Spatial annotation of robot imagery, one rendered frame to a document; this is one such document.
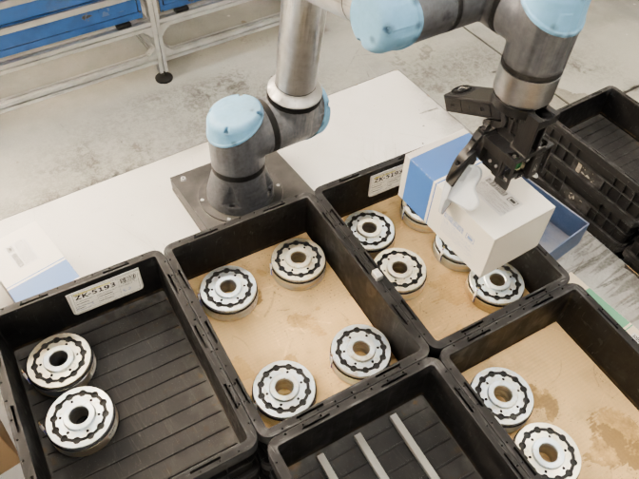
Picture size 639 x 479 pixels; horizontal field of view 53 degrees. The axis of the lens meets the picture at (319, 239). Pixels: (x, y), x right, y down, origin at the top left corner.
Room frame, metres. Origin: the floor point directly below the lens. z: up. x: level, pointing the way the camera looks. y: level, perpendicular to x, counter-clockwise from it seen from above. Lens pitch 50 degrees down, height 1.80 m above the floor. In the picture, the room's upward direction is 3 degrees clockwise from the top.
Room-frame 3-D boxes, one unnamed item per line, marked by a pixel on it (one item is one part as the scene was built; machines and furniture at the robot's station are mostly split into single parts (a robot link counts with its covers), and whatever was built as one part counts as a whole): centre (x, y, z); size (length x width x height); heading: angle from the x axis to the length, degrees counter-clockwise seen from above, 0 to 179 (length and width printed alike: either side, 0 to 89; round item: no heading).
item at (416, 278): (0.72, -0.15, 0.86); 0.10 x 0.10 x 0.01
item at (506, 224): (0.68, -0.23, 1.09); 0.20 x 0.12 x 0.09; 35
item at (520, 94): (0.66, -0.25, 1.33); 0.08 x 0.08 x 0.05
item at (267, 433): (0.59, 0.04, 0.92); 0.40 x 0.30 x 0.02; 32
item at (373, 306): (0.59, 0.04, 0.87); 0.40 x 0.30 x 0.11; 32
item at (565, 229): (0.97, -0.47, 0.74); 0.20 x 0.15 x 0.07; 41
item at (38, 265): (0.73, 0.56, 0.74); 0.20 x 0.12 x 0.09; 44
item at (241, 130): (1.01, 0.18, 0.91); 0.13 x 0.12 x 0.14; 126
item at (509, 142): (0.66, -0.25, 1.25); 0.09 x 0.08 x 0.12; 35
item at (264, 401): (0.46, 0.04, 0.86); 0.10 x 0.10 x 0.01
